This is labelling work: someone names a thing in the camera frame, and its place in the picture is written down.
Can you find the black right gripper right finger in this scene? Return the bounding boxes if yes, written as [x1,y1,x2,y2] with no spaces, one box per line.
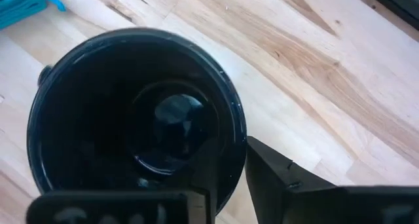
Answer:
[244,135,419,224]

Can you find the teal cloth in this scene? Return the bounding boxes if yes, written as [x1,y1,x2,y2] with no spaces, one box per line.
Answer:
[0,0,67,31]

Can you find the black table edge rail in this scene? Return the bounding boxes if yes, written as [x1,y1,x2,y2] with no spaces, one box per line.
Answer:
[359,0,419,32]

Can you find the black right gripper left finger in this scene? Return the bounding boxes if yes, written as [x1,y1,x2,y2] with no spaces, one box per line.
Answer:
[25,139,224,224]

